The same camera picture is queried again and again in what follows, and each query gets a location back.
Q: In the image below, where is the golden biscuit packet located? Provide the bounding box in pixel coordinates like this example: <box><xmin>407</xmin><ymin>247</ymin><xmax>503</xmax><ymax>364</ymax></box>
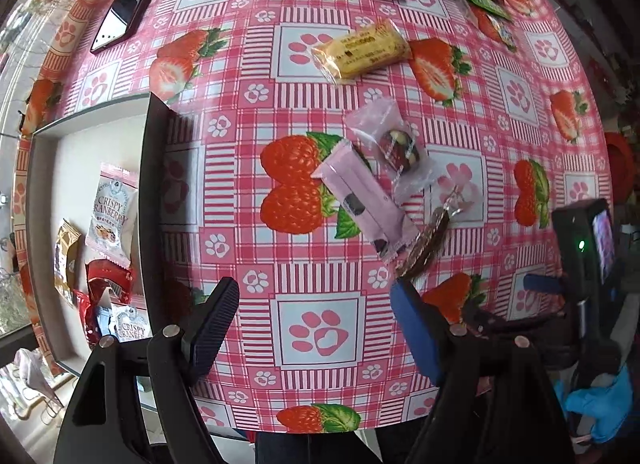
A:
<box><xmin>311</xmin><ymin>20</ymin><xmax>411</xmax><ymax>83</ymax></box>

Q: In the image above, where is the black white storage tray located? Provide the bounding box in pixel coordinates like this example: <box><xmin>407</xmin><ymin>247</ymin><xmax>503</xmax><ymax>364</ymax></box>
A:
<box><xmin>25</xmin><ymin>92</ymin><xmax>174</xmax><ymax>380</ymax></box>

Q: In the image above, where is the red foil snack packet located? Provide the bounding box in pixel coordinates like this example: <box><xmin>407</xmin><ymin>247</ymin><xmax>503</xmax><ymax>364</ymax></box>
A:
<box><xmin>86</xmin><ymin>259</ymin><xmax>134</xmax><ymax>305</ymax></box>

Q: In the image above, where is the strawberry pattern pink tablecloth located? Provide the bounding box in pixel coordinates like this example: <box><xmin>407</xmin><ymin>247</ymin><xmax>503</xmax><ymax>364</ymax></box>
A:
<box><xmin>13</xmin><ymin>0</ymin><xmax>612</xmax><ymax>434</ymax></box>

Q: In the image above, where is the blue white snack packet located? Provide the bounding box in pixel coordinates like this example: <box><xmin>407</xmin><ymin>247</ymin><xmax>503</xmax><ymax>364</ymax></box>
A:
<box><xmin>94</xmin><ymin>306</ymin><xmax>118</xmax><ymax>338</ymax></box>

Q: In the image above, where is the white crispy cranberry packet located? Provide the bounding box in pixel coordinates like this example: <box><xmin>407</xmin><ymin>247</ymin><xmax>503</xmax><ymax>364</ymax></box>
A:
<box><xmin>86</xmin><ymin>163</ymin><xmax>138</xmax><ymax>269</ymax></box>

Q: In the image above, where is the blue gloved hand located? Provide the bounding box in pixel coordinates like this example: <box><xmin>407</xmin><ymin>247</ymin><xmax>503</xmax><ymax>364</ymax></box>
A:
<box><xmin>553</xmin><ymin>364</ymin><xmax>634</xmax><ymax>444</ymax></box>

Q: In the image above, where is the black smartphone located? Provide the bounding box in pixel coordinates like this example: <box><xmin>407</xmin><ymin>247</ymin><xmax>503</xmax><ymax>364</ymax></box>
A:
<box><xmin>90</xmin><ymin>0</ymin><xmax>151</xmax><ymax>55</ymax></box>

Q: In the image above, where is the green snack packet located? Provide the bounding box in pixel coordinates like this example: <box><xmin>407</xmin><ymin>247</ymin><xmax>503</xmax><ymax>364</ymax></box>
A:
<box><xmin>464</xmin><ymin>0</ymin><xmax>518</xmax><ymax>52</ymax></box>

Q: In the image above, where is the mustard yellow snack packet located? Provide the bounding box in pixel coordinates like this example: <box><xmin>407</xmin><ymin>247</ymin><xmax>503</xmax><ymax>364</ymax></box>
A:
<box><xmin>53</xmin><ymin>220</ymin><xmax>81</xmax><ymax>306</ymax></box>

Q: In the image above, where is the pink long snack bar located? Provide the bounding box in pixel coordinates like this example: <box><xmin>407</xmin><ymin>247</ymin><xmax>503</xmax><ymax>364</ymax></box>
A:
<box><xmin>311</xmin><ymin>139</ymin><xmax>419</xmax><ymax>263</ymax></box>

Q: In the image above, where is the clear date candy packet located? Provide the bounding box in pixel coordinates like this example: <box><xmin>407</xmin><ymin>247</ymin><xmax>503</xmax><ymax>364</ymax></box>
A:
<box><xmin>344</xmin><ymin>98</ymin><xmax>435</xmax><ymax>205</ymax></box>

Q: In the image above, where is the clear dark jerky packet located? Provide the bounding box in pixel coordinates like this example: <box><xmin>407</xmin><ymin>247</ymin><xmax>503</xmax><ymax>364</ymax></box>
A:
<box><xmin>396</xmin><ymin>184</ymin><xmax>474</xmax><ymax>281</ymax></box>

